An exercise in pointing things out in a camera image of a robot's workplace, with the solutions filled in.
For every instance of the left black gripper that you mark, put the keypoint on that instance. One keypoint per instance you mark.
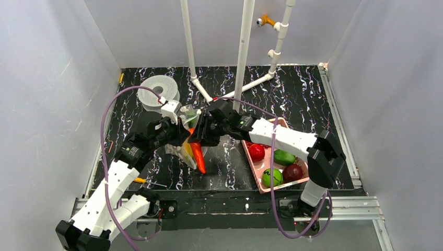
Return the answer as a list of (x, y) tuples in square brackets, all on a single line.
[(181, 133)]

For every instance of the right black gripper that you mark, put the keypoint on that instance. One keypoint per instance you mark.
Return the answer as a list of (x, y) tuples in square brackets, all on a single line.
[(210, 125)]

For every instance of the orange toy carrot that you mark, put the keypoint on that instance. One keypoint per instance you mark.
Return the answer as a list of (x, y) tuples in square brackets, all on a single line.
[(198, 155)]

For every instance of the yellow toy banana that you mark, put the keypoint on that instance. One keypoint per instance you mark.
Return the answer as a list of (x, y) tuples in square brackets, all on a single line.
[(188, 157)]

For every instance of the clear dotted zip bag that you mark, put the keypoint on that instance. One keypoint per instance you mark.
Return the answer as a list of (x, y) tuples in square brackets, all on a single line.
[(188, 117)]

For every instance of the pink plastic basket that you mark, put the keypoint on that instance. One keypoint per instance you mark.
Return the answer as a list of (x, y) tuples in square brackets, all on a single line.
[(277, 166)]

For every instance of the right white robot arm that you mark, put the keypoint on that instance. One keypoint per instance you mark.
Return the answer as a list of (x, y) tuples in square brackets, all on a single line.
[(322, 152)]

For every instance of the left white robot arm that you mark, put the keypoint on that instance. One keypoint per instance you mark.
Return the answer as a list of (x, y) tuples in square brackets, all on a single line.
[(101, 220)]

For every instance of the white filament spool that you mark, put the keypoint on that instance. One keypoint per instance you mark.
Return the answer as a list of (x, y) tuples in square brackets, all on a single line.
[(162, 85)]

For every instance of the red toy apple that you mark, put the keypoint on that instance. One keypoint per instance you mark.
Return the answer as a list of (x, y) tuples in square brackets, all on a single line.
[(256, 152)]

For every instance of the green toy mango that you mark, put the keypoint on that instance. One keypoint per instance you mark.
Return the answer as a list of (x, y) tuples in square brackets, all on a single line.
[(284, 158)]

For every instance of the dark red toy fruit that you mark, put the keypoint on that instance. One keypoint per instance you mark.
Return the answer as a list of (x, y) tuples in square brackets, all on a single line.
[(292, 173)]

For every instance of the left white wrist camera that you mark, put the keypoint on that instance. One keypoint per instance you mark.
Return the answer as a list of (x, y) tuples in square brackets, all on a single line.
[(170, 110)]

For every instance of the yellow handled screwdriver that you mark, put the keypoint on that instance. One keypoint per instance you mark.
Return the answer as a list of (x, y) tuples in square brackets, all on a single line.
[(144, 181)]

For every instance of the orange wall hook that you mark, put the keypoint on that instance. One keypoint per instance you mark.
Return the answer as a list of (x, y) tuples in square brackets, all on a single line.
[(265, 20)]

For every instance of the white pvc pipe frame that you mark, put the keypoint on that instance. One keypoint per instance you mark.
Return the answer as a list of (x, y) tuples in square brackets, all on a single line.
[(245, 32)]

